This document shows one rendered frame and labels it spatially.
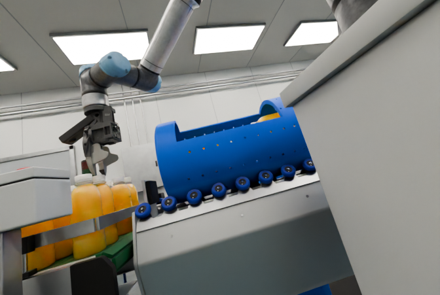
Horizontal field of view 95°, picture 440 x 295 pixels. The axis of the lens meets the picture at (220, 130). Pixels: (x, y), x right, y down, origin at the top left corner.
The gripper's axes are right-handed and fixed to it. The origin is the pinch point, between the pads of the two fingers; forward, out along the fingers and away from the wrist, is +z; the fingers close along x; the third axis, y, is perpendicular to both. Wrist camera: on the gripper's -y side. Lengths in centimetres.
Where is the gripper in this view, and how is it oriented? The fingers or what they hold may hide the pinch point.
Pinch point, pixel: (97, 172)
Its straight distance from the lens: 72.3
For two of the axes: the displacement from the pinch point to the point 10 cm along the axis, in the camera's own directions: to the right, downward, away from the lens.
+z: 2.5, 9.4, -2.3
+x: -0.5, 2.5, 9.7
